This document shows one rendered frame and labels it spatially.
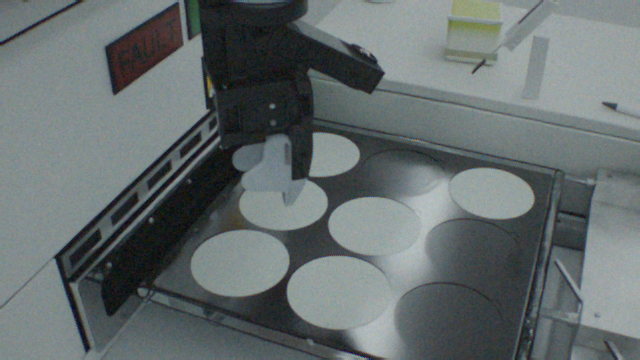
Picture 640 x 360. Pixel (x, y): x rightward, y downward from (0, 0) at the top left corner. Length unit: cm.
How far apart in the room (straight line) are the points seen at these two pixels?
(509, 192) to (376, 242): 18
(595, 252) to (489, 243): 13
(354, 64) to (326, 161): 26
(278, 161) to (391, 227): 18
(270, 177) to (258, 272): 11
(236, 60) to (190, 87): 20
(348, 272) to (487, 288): 14
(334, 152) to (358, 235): 16
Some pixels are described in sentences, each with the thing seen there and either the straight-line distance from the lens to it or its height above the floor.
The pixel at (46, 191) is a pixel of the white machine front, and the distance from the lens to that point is 58.
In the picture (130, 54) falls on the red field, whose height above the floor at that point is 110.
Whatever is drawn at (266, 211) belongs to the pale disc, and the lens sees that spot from 74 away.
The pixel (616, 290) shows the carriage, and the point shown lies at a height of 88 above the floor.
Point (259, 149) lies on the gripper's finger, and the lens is 63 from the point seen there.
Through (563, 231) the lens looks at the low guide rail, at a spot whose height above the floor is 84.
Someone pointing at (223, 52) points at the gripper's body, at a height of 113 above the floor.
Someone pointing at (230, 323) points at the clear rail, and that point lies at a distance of 62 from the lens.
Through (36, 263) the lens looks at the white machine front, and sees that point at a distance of 60.
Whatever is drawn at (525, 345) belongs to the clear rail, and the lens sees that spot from 62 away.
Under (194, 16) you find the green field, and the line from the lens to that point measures 72.
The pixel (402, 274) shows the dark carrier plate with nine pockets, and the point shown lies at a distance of 67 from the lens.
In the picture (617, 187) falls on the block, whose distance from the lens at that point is 84.
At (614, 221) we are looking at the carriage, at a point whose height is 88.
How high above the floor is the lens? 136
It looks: 35 degrees down
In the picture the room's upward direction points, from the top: straight up
